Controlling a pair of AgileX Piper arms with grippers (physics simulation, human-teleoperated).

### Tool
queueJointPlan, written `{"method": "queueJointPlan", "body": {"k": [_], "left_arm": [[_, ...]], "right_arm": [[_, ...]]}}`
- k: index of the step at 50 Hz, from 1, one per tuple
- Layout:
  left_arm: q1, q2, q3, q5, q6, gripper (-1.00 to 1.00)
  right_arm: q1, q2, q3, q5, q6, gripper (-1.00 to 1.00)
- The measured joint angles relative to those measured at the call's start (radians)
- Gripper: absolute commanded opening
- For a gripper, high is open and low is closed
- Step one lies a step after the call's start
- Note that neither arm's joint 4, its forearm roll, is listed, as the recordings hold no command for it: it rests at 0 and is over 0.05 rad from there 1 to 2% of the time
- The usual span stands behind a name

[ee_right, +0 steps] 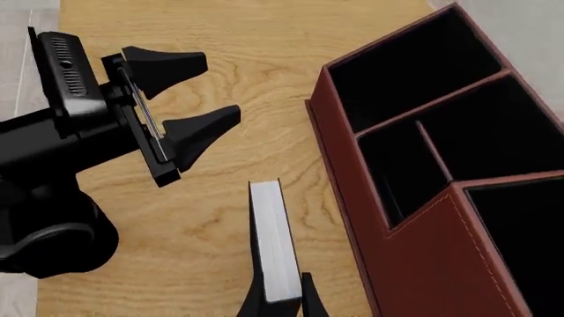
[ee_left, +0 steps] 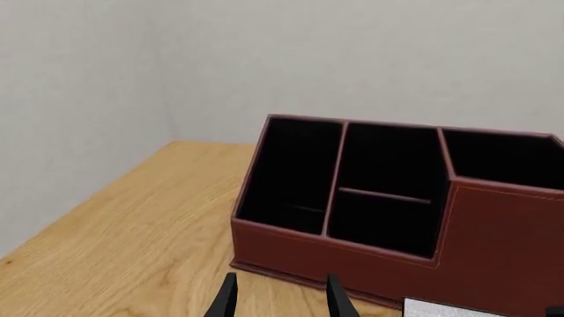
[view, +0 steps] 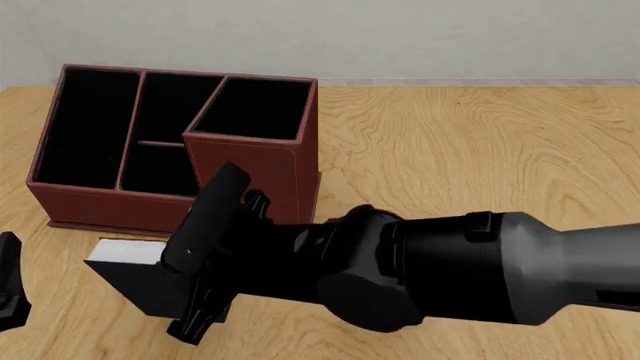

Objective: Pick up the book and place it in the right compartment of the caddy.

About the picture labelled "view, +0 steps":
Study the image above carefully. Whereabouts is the black book with white pages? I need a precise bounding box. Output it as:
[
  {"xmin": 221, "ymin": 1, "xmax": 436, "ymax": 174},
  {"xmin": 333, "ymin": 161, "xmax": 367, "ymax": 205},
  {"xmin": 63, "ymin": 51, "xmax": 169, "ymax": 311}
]
[{"xmin": 83, "ymin": 237, "xmax": 232, "ymax": 324}]

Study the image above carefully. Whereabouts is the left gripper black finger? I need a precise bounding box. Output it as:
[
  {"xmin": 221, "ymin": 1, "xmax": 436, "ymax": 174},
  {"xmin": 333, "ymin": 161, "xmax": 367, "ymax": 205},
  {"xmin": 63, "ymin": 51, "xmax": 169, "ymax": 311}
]
[{"xmin": 0, "ymin": 231, "xmax": 24, "ymax": 298}]

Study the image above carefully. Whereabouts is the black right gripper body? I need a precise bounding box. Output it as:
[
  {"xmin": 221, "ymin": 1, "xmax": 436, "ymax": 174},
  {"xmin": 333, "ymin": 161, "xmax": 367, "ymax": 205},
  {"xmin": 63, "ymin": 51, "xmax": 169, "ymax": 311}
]
[{"xmin": 166, "ymin": 258, "xmax": 242, "ymax": 345}]

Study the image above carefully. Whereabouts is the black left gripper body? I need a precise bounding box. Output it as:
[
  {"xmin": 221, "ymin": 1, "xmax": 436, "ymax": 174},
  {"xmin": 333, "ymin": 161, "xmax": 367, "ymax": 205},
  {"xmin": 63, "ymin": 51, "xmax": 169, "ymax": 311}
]
[{"xmin": 0, "ymin": 294, "xmax": 33, "ymax": 332}]

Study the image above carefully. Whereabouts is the red-brown desk caddy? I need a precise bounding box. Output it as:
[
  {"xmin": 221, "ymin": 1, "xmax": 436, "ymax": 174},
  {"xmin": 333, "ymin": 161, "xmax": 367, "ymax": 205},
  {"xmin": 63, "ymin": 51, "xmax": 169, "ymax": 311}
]
[{"xmin": 25, "ymin": 63, "xmax": 324, "ymax": 239}]

